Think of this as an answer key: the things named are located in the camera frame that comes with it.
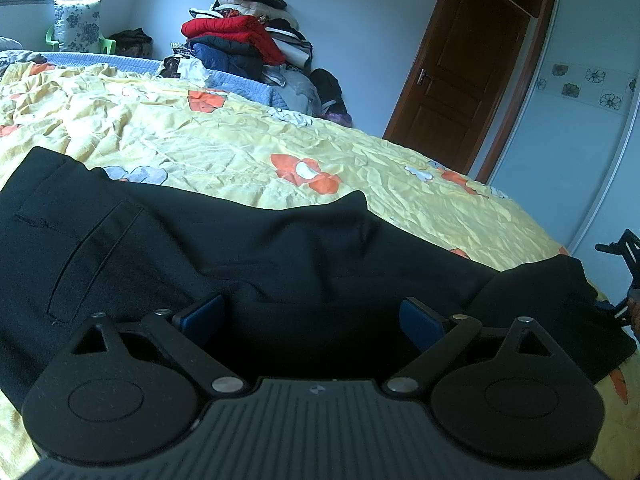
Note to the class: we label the white brown printed garment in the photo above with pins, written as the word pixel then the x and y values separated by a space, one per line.
pixel 185 67

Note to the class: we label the black pants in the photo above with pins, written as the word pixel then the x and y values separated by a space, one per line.
pixel 250 250

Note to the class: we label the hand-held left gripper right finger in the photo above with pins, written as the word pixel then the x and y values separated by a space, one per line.
pixel 420 322

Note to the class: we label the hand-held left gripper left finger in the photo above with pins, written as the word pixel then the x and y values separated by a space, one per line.
pixel 200 317

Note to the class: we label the floral tile border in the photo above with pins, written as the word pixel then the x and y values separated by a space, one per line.
pixel 595 76

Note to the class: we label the floral pillow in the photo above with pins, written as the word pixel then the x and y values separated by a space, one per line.
pixel 77 25

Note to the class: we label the green plastic chair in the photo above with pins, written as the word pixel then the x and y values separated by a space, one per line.
pixel 51 39

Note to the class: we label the black backpack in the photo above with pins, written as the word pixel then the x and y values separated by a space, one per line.
pixel 325 87

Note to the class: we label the purple cloth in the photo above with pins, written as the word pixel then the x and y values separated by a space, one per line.
pixel 340 120

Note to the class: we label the dark bag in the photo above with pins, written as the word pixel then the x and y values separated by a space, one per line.
pixel 131 40

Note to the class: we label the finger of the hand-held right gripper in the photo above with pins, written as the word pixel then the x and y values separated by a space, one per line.
pixel 612 307
pixel 625 250

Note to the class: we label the yellow printed bedsheet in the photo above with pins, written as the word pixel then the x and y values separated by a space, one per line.
pixel 200 135

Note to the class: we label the pile of clothes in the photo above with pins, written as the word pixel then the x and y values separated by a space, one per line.
pixel 230 35

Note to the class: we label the brown wooden door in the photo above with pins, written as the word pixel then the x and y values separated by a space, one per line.
pixel 537 60
pixel 450 85

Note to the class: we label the blue quilted bed cover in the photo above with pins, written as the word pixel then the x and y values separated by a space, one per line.
pixel 100 60

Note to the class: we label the grey quilt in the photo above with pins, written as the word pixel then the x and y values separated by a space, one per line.
pixel 15 55

